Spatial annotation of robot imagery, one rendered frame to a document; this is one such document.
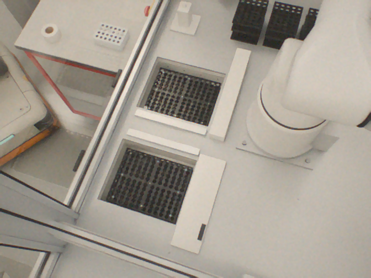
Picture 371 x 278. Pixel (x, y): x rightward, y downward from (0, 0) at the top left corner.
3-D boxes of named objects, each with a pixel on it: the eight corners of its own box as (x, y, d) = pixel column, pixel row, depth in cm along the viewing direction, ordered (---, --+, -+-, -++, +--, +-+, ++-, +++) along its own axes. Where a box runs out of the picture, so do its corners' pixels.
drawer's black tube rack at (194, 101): (145, 118, 122) (142, 110, 116) (162, 76, 128) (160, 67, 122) (205, 135, 118) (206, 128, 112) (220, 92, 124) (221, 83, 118)
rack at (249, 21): (229, 39, 120) (232, 21, 111) (238, 13, 123) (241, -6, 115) (256, 45, 118) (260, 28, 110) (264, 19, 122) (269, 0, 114)
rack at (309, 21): (295, 52, 116) (302, 35, 108) (302, 25, 120) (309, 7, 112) (323, 59, 115) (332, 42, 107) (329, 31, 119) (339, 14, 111)
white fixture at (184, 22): (169, 30, 122) (167, 10, 113) (177, 11, 125) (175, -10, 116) (194, 36, 121) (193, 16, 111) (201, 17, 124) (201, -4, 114)
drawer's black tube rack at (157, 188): (110, 203, 111) (105, 199, 105) (131, 154, 117) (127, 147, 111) (176, 225, 108) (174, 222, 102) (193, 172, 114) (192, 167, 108)
